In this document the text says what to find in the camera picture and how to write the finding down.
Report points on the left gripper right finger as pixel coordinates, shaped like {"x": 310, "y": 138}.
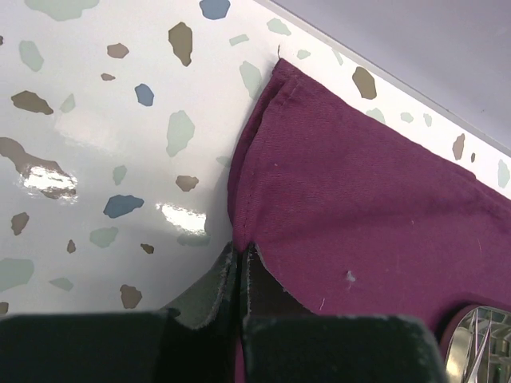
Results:
{"x": 282, "y": 341}

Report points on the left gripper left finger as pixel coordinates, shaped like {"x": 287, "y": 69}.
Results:
{"x": 188, "y": 340}

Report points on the purple surgical kit cloth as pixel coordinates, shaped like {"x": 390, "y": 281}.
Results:
{"x": 352, "y": 218}

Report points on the stainless steel instrument tray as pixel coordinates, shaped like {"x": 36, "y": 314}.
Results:
{"x": 476, "y": 345}

